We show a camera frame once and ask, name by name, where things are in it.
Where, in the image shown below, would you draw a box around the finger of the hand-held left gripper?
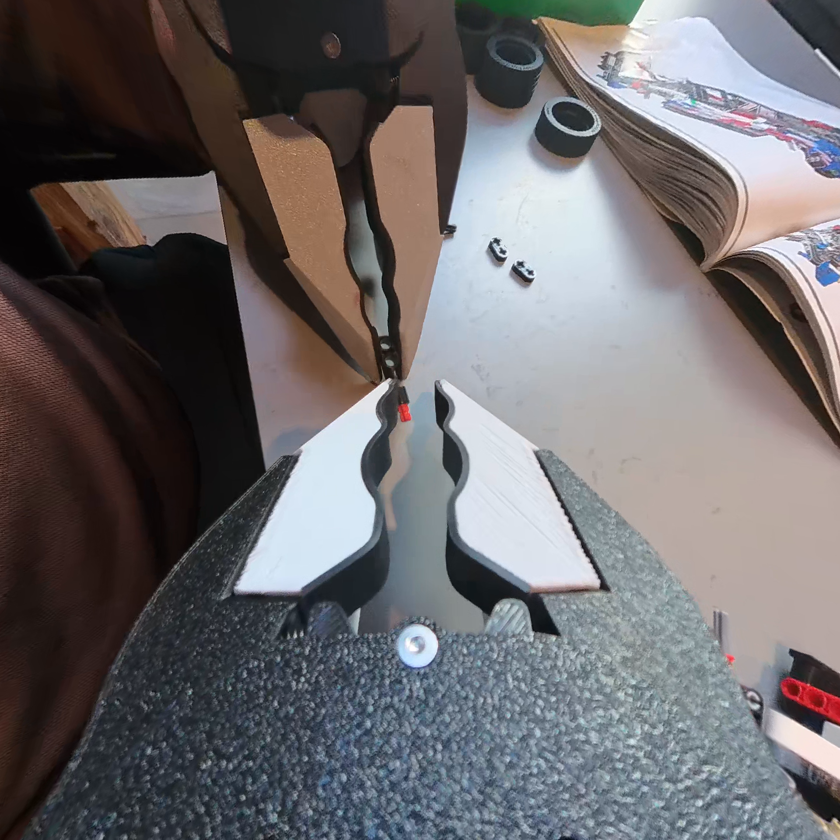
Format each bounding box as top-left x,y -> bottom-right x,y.
241,113 -> 385,387
362,104 -> 442,383

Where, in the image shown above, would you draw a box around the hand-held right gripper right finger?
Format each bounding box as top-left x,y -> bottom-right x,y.
434,378 -> 605,621

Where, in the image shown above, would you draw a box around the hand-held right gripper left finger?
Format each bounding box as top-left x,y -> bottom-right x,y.
233,378 -> 400,618

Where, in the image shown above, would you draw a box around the black striped panel with red pin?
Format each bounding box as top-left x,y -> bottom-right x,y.
377,331 -> 413,423

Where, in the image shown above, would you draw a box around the person's left forearm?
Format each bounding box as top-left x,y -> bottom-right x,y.
0,0 -> 224,191

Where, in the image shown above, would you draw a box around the grey desk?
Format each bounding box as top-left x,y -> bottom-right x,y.
220,0 -> 840,818

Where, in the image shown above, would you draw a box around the black toy tire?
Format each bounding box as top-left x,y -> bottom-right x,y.
455,5 -> 505,74
475,33 -> 546,110
534,96 -> 602,159

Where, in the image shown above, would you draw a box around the person's black trousers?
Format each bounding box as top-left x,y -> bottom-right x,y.
84,231 -> 266,526

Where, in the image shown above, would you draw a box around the green round object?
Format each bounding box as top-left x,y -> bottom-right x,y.
455,0 -> 641,25

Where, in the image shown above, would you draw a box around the open instruction book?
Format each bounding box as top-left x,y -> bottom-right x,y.
537,14 -> 840,448

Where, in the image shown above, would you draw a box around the striped toy brick truck body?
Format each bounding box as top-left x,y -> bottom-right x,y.
761,646 -> 840,818

